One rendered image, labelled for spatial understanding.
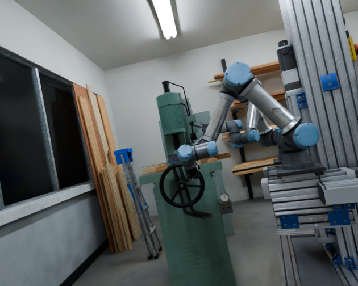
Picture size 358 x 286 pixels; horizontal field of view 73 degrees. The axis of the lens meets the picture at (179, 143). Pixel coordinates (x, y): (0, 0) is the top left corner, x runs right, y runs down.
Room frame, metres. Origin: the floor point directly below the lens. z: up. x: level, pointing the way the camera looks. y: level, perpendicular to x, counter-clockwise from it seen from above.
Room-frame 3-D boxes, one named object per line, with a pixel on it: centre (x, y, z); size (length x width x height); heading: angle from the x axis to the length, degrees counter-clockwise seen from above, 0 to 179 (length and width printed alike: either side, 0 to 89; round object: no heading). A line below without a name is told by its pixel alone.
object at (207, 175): (1.82, 0.02, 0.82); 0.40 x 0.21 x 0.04; 87
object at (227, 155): (1.87, -0.08, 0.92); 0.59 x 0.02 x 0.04; 87
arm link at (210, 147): (1.21, -0.13, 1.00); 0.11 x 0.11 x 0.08; 85
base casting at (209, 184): (2.00, 0.01, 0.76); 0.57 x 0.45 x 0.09; 177
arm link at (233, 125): (1.67, -0.39, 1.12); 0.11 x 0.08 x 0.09; 87
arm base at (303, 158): (1.29, -0.59, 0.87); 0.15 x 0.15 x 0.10
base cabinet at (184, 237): (2.00, 0.02, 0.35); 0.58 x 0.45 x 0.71; 177
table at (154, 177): (1.77, 0.03, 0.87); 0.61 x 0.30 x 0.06; 87
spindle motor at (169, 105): (1.88, 0.02, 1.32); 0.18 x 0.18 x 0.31
